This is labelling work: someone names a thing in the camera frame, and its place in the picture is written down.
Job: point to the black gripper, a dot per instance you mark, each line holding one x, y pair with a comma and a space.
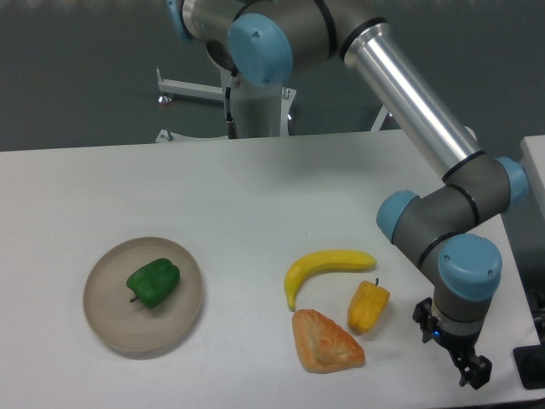
459, 338

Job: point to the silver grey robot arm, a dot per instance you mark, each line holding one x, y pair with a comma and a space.
267, 41

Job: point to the yellow orange bell pepper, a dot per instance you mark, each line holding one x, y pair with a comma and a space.
366, 306

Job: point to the green bell pepper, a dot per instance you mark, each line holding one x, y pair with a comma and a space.
153, 283

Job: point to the beige round plate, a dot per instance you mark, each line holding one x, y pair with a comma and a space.
129, 328

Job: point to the black device at right edge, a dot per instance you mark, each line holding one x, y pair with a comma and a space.
529, 361

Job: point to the orange triangular pastry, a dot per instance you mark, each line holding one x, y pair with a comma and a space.
323, 346

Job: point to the yellow banana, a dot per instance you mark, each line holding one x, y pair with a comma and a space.
321, 262

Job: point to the white side table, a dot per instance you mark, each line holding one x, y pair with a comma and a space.
533, 151

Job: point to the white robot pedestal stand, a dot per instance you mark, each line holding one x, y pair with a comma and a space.
249, 111

